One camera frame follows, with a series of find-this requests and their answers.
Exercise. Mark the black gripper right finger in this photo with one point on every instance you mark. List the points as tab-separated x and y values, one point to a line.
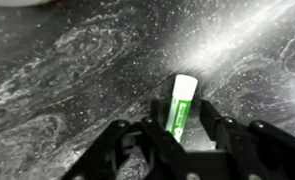
247	153

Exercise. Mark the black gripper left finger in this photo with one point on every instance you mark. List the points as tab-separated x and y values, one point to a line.
137	156

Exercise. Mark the green marker with white cap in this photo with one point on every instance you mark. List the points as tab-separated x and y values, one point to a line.
182	103

